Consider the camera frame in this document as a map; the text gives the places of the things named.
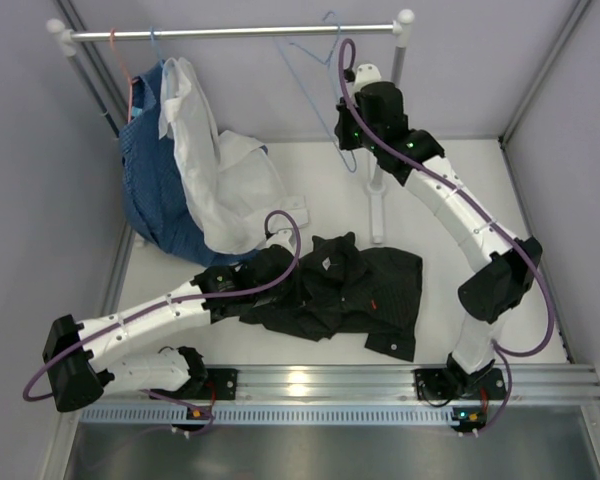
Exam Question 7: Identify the light blue wire hanger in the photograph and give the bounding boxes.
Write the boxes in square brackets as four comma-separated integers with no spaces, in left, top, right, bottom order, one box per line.
[273,10,358,174]

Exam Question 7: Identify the black pinstriped shirt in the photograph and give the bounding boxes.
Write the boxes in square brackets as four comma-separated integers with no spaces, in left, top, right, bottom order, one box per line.
[239,232,423,362]

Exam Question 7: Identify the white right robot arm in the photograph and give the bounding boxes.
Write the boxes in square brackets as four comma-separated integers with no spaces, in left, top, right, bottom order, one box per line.
[335,81,542,399]

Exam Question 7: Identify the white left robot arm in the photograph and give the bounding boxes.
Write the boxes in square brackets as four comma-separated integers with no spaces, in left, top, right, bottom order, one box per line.
[42,244,299,413]

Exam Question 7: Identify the white shirt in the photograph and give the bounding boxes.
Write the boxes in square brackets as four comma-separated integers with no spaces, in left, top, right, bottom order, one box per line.
[158,58,309,255]

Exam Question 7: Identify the blue checkered shirt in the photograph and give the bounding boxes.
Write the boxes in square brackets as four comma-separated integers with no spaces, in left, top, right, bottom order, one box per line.
[119,65,256,267]

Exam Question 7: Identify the light blue hanger with shirt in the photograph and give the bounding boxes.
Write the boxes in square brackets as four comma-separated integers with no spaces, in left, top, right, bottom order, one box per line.
[150,27,180,106]

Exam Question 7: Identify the pink hanger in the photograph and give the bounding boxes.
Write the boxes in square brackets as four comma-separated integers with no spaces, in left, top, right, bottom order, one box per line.
[108,28,135,124]

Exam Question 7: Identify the metal clothes rack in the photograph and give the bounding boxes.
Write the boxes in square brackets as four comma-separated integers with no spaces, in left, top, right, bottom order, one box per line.
[46,1,414,241]

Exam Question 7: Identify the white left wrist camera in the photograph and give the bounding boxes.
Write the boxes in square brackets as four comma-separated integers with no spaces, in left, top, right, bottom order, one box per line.
[265,228,297,253]

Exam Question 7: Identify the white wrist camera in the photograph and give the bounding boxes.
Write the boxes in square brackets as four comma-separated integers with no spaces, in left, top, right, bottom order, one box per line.
[345,63,382,94]
[265,228,297,253]

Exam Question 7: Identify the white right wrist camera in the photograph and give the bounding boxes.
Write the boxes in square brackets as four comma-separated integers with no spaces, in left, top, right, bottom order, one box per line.
[345,63,382,94]

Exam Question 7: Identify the white slotted cable duct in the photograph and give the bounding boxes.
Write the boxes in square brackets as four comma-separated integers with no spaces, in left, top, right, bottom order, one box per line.
[79,403,484,427]

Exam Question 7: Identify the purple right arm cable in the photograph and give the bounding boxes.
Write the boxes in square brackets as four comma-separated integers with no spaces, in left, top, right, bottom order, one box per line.
[336,39,556,436]

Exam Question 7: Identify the aluminium mounting rail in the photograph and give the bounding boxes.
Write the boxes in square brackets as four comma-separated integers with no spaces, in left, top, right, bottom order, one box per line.
[59,363,600,404]

